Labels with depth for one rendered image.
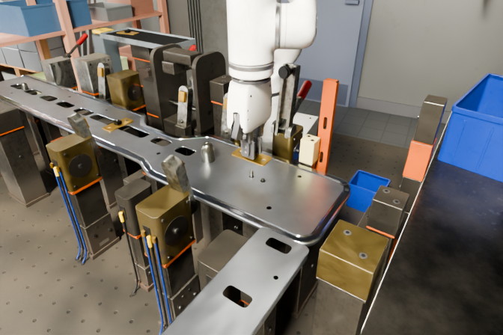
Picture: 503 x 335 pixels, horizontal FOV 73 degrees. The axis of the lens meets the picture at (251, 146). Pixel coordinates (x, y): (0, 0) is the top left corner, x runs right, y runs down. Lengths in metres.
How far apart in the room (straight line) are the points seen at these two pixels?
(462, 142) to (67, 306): 0.97
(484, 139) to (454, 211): 0.18
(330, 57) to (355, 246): 3.21
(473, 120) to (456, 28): 2.75
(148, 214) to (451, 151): 0.64
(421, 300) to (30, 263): 0.96
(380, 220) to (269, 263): 0.20
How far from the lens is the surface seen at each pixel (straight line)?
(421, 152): 0.74
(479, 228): 0.71
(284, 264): 0.59
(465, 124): 0.83
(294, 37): 0.61
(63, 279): 1.07
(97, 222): 1.03
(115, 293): 0.98
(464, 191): 0.79
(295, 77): 0.79
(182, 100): 1.01
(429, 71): 3.62
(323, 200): 0.72
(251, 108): 0.64
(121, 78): 1.20
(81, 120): 0.90
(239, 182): 0.75
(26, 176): 1.33
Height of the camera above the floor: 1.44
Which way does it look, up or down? 30 degrees down
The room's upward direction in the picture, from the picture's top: straight up
